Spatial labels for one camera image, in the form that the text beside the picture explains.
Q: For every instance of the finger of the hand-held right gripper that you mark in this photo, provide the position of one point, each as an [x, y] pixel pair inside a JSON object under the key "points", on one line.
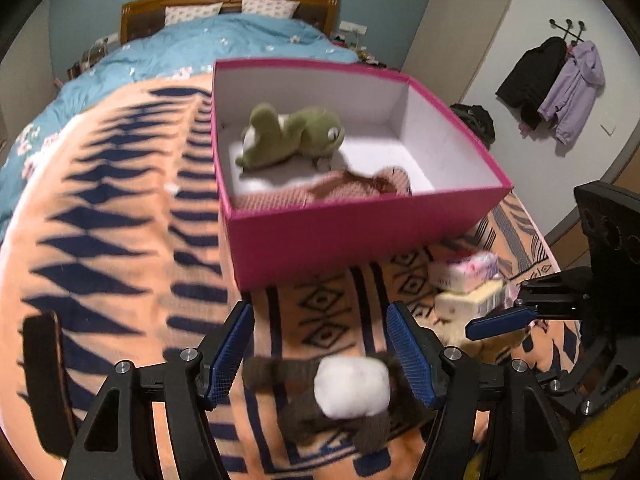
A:
{"points": [[592, 385], [500, 321]]}

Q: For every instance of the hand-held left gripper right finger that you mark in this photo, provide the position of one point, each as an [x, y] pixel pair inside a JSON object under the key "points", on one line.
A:
{"points": [[410, 350]]}

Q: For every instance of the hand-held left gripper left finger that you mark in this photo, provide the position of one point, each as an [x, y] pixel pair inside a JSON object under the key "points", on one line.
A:
{"points": [[232, 350]]}

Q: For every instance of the floral tissue packet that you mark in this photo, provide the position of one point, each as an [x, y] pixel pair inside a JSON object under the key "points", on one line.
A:
{"points": [[465, 270]]}

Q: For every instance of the grey-brown plush toy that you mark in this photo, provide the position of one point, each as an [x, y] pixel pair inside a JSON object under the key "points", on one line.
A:
{"points": [[300, 410]]}

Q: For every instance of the pink cardboard box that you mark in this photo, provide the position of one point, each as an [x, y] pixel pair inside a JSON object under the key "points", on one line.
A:
{"points": [[325, 240]]}

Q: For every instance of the yellow tissue packet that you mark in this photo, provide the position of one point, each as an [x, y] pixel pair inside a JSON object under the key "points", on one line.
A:
{"points": [[465, 302]]}

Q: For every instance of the yellow cloth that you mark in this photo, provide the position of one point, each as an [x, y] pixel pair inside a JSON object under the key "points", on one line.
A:
{"points": [[605, 445]]}

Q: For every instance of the purple jacket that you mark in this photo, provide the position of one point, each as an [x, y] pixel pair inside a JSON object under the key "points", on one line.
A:
{"points": [[575, 95]]}

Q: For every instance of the pink knitted plush toy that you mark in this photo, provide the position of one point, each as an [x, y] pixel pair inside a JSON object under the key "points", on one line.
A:
{"points": [[350, 185]]}

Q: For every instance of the orange patterned blanket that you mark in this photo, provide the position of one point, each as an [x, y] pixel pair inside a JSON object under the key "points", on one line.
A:
{"points": [[125, 210]]}

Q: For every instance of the black jacket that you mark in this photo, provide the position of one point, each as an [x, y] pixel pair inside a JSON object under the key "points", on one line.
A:
{"points": [[532, 80]]}

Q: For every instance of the black bag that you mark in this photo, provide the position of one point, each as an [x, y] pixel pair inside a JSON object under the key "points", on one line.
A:
{"points": [[475, 122]]}

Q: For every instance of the dark flat object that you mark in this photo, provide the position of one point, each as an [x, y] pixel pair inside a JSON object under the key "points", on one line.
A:
{"points": [[42, 380]]}

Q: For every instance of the green frog plush toy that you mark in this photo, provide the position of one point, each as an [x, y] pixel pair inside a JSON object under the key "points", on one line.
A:
{"points": [[280, 135]]}

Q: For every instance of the nightstand clutter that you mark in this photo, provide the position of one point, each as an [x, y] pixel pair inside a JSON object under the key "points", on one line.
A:
{"points": [[362, 52]]}

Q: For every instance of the wooden bed with blue duvet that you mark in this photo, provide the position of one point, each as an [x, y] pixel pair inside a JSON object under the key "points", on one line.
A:
{"points": [[150, 55]]}

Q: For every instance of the bedside shelf clutter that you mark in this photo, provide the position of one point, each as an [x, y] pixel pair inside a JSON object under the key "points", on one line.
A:
{"points": [[90, 60]]}

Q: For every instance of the white dotted pillow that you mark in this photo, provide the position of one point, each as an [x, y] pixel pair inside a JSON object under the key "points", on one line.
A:
{"points": [[270, 8], [192, 12]]}

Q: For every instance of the black wall coat hooks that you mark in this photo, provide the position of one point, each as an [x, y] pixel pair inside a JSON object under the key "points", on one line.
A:
{"points": [[567, 27]]}

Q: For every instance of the white wall socket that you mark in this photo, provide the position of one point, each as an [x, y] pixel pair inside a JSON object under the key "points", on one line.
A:
{"points": [[352, 27]]}

